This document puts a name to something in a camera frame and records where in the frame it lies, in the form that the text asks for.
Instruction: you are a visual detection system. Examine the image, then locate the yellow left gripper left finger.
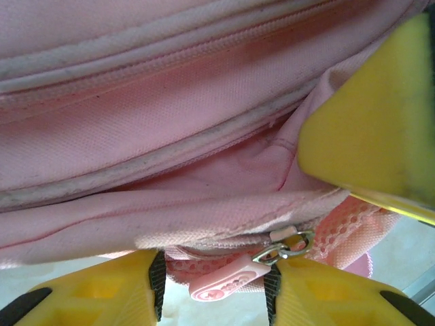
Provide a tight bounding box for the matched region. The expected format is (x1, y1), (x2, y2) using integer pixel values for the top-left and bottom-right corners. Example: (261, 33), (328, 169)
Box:
(13, 249), (167, 326)

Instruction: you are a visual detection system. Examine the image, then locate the pink student backpack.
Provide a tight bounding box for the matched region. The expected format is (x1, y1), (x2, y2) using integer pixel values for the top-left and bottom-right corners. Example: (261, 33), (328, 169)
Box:
(0, 0), (435, 303)

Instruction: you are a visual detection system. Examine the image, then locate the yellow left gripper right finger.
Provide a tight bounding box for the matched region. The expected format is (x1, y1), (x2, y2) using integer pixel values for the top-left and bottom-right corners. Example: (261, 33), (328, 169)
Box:
(263, 257), (435, 326)

